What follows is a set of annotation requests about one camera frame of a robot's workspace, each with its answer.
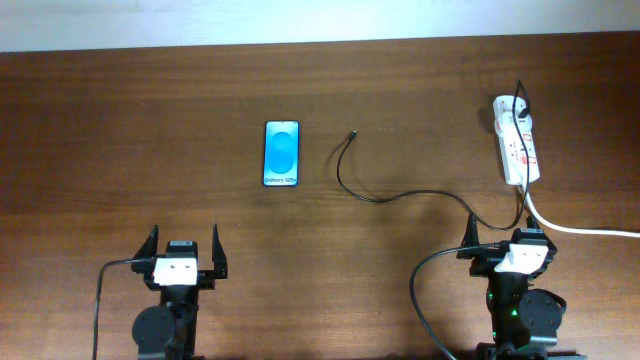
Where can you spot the blue Galaxy smartphone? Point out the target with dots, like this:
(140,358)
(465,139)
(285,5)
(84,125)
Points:
(281,154)

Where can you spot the white USB wall charger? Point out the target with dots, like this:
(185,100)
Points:
(508,105)

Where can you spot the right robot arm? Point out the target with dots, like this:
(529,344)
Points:
(525,319)

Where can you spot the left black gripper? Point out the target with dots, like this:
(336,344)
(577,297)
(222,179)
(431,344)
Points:
(204,279)

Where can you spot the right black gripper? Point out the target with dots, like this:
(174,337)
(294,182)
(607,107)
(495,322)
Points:
(480,265)

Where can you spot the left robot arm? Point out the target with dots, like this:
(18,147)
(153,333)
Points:
(168,330)

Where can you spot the white power strip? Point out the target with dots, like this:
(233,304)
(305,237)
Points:
(517,150)

